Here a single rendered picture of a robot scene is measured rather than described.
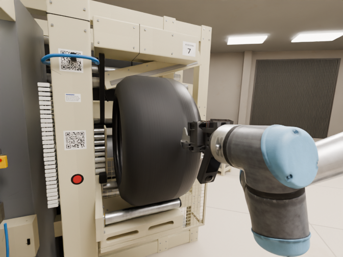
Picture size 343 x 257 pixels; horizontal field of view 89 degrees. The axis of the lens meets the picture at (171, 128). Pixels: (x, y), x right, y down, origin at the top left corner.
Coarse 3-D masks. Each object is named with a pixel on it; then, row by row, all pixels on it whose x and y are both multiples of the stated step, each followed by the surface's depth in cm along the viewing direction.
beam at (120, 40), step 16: (96, 16) 86; (96, 32) 87; (112, 32) 89; (128, 32) 92; (144, 32) 96; (160, 32) 99; (176, 32) 103; (96, 48) 90; (112, 48) 91; (128, 48) 94; (144, 48) 96; (160, 48) 100; (176, 48) 104
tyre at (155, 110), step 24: (120, 96) 67; (144, 96) 61; (168, 96) 65; (120, 120) 106; (144, 120) 58; (168, 120) 61; (192, 120) 64; (120, 144) 107; (144, 144) 57; (168, 144) 59; (120, 168) 100; (144, 168) 58; (168, 168) 61; (192, 168) 65; (120, 192) 75; (144, 192) 62; (168, 192) 67
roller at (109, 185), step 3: (105, 183) 96; (108, 183) 96; (111, 183) 97; (114, 183) 97; (105, 186) 95; (108, 186) 95; (111, 186) 96; (114, 186) 96; (105, 189) 95; (108, 189) 96; (111, 189) 97
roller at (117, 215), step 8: (168, 200) 81; (176, 200) 82; (128, 208) 74; (136, 208) 75; (144, 208) 76; (152, 208) 77; (160, 208) 78; (168, 208) 80; (104, 216) 69; (112, 216) 70; (120, 216) 71; (128, 216) 72; (136, 216) 74
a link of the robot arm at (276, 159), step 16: (240, 128) 33; (256, 128) 30; (272, 128) 28; (288, 128) 26; (224, 144) 34; (240, 144) 30; (256, 144) 28; (272, 144) 25; (288, 144) 24; (304, 144) 26; (240, 160) 31; (256, 160) 27; (272, 160) 25; (288, 160) 24; (304, 160) 25; (256, 176) 28; (272, 176) 26; (288, 176) 24; (304, 176) 25; (272, 192) 27; (288, 192) 26
